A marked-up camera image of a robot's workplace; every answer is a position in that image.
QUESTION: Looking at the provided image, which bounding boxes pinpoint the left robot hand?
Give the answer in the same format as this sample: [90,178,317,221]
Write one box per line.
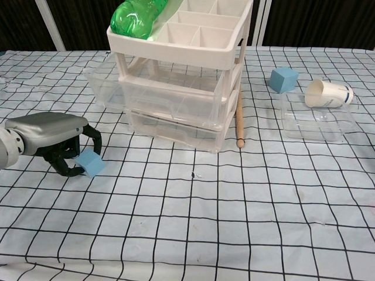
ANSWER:
[5,111,103,178]

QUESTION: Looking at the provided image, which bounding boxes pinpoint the small blue foam cube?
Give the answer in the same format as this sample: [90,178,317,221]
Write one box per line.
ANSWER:
[74,148,106,179]

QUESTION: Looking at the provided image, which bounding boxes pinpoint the clear empty drawer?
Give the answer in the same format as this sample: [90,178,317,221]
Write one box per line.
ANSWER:
[128,107,223,149]
[120,79,227,127]

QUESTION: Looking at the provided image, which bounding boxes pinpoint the green plastic bottle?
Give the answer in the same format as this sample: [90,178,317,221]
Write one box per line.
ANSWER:
[110,0,169,40]

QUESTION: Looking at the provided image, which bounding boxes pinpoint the checkered tablecloth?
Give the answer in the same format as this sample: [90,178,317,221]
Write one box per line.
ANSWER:
[0,45,375,281]

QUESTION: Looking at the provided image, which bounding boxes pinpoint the wooden stick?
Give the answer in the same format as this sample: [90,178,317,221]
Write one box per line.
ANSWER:
[234,87,246,149]

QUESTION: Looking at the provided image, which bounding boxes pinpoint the large blue foam cube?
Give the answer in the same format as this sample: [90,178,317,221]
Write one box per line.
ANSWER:
[269,67,299,94]

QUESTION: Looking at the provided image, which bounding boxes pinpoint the clear plastic container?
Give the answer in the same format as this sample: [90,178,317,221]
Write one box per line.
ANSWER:
[280,90,356,143]

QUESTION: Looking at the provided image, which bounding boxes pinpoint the white paper cup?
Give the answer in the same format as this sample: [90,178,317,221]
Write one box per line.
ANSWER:
[304,78,354,109]

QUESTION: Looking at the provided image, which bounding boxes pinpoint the white partition frame post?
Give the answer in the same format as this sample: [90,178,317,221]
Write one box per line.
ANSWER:
[254,0,272,47]
[35,0,67,52]

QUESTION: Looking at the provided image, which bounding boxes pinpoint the white plastic drawer organizer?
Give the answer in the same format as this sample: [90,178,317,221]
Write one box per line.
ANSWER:
[107,0,254,155]

